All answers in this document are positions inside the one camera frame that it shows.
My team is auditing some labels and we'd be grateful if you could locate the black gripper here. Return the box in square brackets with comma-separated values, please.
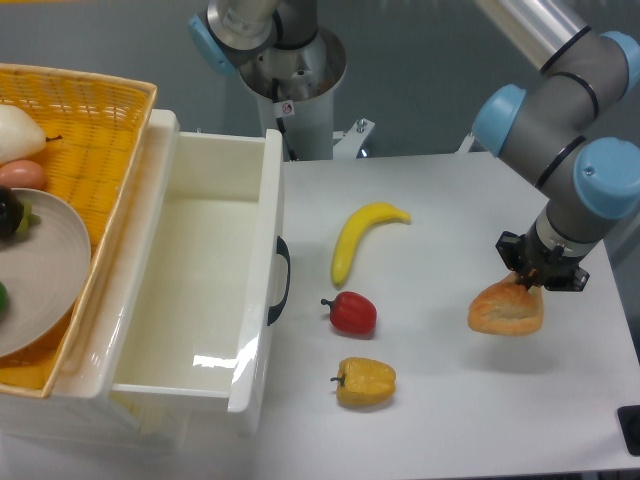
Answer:
[496, 230, 590, 292]

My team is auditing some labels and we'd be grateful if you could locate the triangle puff pastry bread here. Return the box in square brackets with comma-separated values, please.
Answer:
[467, 273, 544, 336]

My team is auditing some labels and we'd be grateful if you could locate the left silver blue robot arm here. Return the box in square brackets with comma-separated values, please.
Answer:
[188, 0, 319, 76]

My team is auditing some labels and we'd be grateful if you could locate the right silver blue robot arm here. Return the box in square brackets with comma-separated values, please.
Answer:
[472, 1, 639, 292]

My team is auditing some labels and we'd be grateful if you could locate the white open upper drawer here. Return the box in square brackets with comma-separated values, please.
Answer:
[59, 109, 287, 414]

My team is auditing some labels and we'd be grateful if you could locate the white drawer cabinet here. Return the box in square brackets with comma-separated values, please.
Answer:
[0, 109, 287, 454]

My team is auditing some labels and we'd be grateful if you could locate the black object at table edge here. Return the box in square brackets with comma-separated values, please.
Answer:
[617, 405, 640, 457]

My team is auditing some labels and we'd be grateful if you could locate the yellow plastic banana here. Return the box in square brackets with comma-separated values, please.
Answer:
[330, 202, 411, 288]

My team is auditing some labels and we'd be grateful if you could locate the red plastic bell pepper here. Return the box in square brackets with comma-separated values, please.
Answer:
[320, 291, 377, 336]

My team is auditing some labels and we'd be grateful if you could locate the yellow plastic bell pepper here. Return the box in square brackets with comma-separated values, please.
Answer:
[330, 357, 396, 407]

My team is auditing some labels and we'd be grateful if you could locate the yellow woven basket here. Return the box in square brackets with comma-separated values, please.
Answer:
[1, 64, 157, 399]

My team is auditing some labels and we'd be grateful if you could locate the grey round plate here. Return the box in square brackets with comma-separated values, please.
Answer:
[1, 188, 91, 356]

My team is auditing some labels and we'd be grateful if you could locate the pink plastic sausage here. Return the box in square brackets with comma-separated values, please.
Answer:
[1, 159, 47, 190]

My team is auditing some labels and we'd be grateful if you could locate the dark purple plastic eggplant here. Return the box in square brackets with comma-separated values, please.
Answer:
[0, 186, 41, 240]

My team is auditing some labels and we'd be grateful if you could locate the white plastic radish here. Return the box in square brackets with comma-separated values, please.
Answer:
[1, 104, 62, 165]

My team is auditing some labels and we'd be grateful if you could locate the green plastic vegetable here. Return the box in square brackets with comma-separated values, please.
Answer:
[0, 283, 9, 314]

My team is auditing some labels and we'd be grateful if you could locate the metal mounting bracket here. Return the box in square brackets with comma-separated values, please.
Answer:
[333, 118, 376, 160]

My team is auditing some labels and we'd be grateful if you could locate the black drawer handle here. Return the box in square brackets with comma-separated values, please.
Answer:
[267, 236, 291, 326]

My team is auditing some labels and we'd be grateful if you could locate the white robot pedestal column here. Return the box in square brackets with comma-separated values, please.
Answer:
[239, 26, 346, 160]

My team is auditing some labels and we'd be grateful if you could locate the black cable on pedestal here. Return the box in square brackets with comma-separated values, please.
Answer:
[272, 79, 300, 162]

